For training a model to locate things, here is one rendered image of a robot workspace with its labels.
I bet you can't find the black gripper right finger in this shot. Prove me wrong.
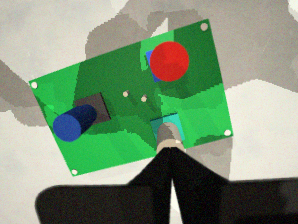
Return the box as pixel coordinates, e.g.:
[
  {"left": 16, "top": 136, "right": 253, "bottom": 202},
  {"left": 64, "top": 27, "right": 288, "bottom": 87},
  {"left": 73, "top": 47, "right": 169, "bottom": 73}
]
[{"left": 170, "top": 147, "right": 298, "bottom": 224}]

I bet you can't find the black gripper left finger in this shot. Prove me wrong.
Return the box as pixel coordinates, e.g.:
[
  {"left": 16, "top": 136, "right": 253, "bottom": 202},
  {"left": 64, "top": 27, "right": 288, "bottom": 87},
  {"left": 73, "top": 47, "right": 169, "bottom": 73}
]
[{"left": 35, "top": 147, "right": 172, "bottom": 224}]

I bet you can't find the green circuit board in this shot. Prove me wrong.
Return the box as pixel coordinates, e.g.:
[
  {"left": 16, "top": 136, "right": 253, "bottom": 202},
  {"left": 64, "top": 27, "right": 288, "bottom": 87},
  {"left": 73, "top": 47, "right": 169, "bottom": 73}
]
[{"left": 28, "top": 18, "right": 234, "bottom": 177}]

